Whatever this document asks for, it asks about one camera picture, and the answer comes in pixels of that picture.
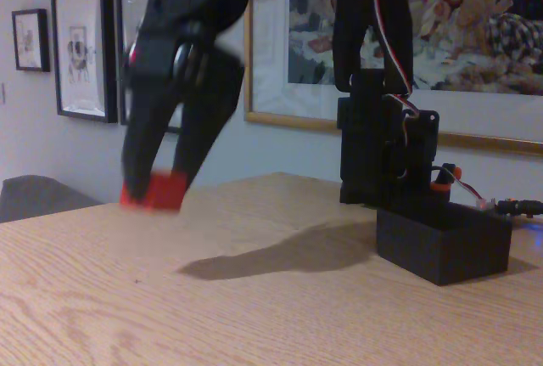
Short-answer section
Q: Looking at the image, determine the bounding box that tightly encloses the orange and black table clamp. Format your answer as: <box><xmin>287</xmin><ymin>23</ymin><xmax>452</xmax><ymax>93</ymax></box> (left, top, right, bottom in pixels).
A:
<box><xmin>429</xmin><ymin>162</ymin><xmax>463</xmax><ymax>204</ymax></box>

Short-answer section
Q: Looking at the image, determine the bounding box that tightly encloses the black rectangular box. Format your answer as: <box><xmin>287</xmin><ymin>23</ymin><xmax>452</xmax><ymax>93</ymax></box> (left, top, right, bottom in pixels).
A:
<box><xmin>375</xmin><ymin>200</ymin><xmax>513</xmax><ymax>287</ymax></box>

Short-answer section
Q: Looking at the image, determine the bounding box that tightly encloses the red cube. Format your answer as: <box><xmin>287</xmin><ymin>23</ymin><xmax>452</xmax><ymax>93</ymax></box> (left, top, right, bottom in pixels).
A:
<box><xmin>119</xmin><ymin>169</ymin><xmax>190</xmax><ymax>214</ymax></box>

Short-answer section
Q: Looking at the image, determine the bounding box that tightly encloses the large gold framed painting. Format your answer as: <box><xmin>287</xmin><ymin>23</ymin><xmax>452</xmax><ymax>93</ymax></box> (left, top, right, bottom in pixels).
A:
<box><xmin>243</xmin><ymin>0</ymin><xmax>543</xmax><ymax>157</ymax></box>

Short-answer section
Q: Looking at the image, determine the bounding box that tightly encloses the large black picture frame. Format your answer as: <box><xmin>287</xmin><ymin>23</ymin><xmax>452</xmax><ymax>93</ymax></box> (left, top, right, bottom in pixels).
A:
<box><xmin>115</xmin><ymin>0</ymin><xmax>184</xmax><ymax>136</ymax></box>

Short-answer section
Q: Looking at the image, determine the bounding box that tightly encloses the white thin cable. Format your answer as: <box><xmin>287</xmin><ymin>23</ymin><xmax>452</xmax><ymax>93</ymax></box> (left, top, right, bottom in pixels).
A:
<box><xmin>452</xmin><ymin>168</ymin><xmax>485</xmax><ymax>209</ymax></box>

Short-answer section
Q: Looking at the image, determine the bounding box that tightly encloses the grey upholstered chair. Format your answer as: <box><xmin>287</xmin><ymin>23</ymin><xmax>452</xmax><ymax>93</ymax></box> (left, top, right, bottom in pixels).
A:
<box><xmin>0</xmin><ymin>174</ymin><xmax>104</xmax><ymax>224</ymax></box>

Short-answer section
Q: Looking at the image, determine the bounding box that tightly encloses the medium black picture frame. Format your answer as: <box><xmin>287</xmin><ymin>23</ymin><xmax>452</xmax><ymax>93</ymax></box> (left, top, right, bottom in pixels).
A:
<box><xmin>50</xmin><ymin>0</ymin><xmax>119</xmax><ymax>125</ymax></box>

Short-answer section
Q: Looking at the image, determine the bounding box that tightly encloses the small black picture frame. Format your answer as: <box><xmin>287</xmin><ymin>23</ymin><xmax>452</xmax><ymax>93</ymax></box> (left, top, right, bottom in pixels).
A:
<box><xmin>11</xmin><ymin>8</ymin><xmax>52</xmax><ymax>73</ymax></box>

